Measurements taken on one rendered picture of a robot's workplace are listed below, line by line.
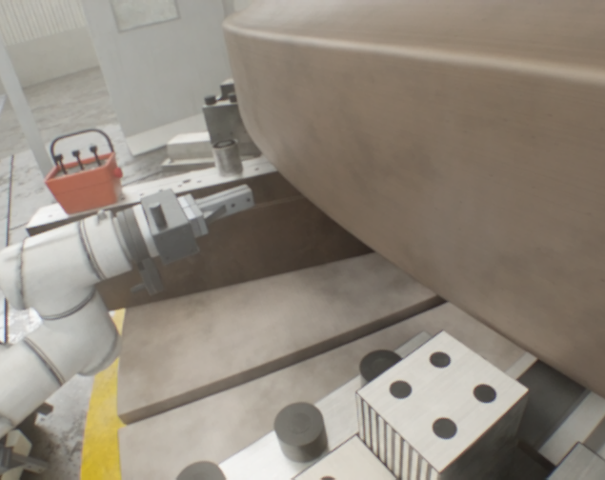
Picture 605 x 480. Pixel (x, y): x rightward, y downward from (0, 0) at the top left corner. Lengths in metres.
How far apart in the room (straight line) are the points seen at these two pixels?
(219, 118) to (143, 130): 2.08
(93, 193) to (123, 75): 2.92
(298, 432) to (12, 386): 0.36
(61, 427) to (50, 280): 1.20
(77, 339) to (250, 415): 0.56
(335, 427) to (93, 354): 0.35
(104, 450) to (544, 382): 1.32
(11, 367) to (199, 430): 0.58
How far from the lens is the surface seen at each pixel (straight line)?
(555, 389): 0.77
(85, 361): 0.66
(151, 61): 4.25
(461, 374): 0.44
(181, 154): 2.56
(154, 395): 1.21
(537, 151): 0.35
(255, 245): 1.38
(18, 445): 1.63
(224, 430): 1.08
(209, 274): 1.43
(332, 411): 0.61
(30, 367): 0.63
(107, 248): 0.57
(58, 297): 0.61
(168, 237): 0.55
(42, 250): 0.59
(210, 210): 0.60
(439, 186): 0.42
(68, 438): 1.70
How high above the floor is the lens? 1.18
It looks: 33 degrees down
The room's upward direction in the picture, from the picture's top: 9 degrees counter-clockwise
